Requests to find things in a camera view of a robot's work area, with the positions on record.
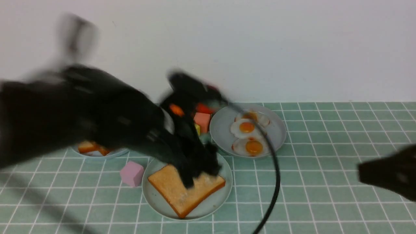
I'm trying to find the black cable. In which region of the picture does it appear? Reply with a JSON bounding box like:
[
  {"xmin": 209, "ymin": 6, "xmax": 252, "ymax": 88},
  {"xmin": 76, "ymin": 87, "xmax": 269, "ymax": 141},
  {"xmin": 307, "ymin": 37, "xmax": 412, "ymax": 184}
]
[{"xmin": 224, "ymin": 99, "xmax": 281, "ymax": 234}]

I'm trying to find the green empty plate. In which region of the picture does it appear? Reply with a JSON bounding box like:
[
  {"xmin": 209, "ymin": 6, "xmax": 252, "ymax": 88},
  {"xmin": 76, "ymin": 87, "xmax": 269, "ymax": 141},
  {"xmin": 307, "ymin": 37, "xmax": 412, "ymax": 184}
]
[{"xmin": 142, "ymin": 155, "xmax": 233, "ymax": 221}]

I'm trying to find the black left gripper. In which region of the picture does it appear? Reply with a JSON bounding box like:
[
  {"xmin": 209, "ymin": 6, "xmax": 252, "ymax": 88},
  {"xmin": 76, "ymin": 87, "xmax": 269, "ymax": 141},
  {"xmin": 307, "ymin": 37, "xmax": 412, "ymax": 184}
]
[{"xmin": 143, "ymin": 71, "xmax": 226, "ymax": 189}]

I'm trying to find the salmon cube block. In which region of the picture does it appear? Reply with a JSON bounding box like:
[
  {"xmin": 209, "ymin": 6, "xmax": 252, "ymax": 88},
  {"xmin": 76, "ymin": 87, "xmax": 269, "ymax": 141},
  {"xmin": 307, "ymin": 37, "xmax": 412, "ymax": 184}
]
[{"xmin": 194, "ymin": 112, "xmax": 211, "ymax": 135}]

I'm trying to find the yellow cube block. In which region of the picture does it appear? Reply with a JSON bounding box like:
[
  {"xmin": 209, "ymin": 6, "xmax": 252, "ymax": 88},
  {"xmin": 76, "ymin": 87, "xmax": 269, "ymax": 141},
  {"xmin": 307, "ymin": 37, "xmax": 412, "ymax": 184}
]
[{"xmin": 194, "ymin": 123, "xmax": 201, "ymax": 136}]

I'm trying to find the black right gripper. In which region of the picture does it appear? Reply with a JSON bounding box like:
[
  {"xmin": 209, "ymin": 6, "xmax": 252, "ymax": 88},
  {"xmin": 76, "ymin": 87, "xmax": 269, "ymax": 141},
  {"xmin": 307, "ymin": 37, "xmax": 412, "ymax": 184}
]
[{"xmin": 357, "ymin": 145, "xmax": 416, "ymax": 202}]

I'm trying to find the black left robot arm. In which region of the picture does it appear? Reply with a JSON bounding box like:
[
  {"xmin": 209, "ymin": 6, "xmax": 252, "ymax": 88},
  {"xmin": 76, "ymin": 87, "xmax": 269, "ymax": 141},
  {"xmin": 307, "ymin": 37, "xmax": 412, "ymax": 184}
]
[{"xmin": 0, "ymin": 14, "xmax": 223, "ymax": 188}]

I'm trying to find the grey egg plate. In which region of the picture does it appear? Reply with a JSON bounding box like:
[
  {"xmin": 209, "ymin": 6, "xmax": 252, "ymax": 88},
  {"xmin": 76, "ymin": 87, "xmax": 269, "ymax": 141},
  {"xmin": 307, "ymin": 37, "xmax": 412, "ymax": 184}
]
[{"xmin": 210, "ymin": 103, "xmax": 287, "ymax": 158}]

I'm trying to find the pink cube block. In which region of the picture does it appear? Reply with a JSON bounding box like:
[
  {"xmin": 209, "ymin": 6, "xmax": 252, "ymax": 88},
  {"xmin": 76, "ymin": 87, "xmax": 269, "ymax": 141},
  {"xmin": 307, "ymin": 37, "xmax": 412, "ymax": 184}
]
[{"xmin": 119, "ymin": 161, "xmax": 145, "ymax": 188}]

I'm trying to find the red tomato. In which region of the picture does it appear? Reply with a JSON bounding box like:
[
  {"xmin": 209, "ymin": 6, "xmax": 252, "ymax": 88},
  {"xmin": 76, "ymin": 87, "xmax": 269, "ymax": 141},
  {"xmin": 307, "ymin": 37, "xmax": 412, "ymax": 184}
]
[{"xmin": 196, "ymin": 85, "xmax": 221, "ymax": 114}]

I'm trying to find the fried egg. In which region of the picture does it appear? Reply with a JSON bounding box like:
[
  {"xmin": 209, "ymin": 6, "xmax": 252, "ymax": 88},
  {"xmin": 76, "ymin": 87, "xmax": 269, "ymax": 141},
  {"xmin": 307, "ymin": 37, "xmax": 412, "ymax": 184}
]
[
  {"xmin": 231, "ymin": 137, "xmax": 269, "ymax": 157},
  {"xmin": 230, "ymin": 119, "xmax": 263, "ymax": 139},
  {"xmin": 234, "ymin": 110, "xmax": 270, "ymax": 127}
]

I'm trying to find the light blue bread plate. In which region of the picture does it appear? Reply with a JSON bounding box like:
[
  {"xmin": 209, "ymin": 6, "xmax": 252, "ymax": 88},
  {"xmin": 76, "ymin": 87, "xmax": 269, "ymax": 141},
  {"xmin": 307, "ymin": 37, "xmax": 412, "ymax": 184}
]
[{"xmin": 69, "ymin": 145, "xmax": 129, "ymax": 161}]

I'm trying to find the orange fruit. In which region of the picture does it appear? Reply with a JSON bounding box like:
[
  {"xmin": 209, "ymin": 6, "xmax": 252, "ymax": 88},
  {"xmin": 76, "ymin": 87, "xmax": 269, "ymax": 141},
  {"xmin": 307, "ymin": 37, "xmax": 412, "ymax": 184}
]
[{"xmin": 169, "ymin": 103, "xmax": 185, "ymax": 117}]

